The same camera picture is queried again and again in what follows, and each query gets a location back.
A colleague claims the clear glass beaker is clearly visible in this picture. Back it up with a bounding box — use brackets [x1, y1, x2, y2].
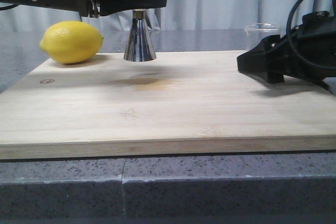
[244, 23, 285, 51]

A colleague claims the steel double jigger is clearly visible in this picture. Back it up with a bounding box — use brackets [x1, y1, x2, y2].
[124, 9, 156, 62]

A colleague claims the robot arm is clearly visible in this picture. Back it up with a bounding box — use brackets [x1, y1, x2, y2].
[237, 0, 335, 84]

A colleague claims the yellow lemon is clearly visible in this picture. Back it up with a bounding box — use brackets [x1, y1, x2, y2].
[39, 20, 103, 64]

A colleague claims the grey curtain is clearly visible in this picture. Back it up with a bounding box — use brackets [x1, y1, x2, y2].
[1, 0, 333, 32]

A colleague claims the light wooden cutting board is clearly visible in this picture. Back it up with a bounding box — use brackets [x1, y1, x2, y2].
[1, 51, 335, 159]

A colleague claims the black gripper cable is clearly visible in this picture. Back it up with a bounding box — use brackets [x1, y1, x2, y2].
[286, 0, 336, 70]

